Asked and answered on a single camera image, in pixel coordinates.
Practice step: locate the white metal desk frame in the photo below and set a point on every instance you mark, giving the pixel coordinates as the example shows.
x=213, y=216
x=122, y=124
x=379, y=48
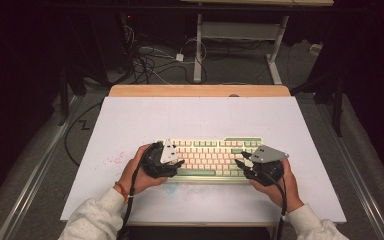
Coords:
x=240, y=30

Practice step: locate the wooden table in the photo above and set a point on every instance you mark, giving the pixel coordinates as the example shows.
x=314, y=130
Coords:
x=196, y=90

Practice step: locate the black metal stand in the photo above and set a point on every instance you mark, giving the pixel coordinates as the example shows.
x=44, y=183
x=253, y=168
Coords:
x=337, y=106

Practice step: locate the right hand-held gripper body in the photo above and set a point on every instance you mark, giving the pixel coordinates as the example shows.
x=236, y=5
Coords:
x=266, y=170

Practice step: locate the white power adapter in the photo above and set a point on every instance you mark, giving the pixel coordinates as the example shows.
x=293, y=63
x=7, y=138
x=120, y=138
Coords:
x=179, y=57

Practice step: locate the metal floor rail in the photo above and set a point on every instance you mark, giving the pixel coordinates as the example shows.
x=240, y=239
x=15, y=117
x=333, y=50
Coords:
x=36, y=170
x=356, y=173

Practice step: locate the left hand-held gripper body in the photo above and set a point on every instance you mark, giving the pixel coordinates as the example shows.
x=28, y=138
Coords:
x=156, y=166

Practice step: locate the person's right hand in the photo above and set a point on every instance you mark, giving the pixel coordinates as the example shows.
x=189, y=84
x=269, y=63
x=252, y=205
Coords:
x=283, y=195

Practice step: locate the green and pink mechanical keyboard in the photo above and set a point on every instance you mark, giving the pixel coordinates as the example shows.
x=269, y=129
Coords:
x=210, y=156

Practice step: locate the person's left hand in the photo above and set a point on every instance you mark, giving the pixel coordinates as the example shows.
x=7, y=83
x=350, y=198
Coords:
x=140, y=181

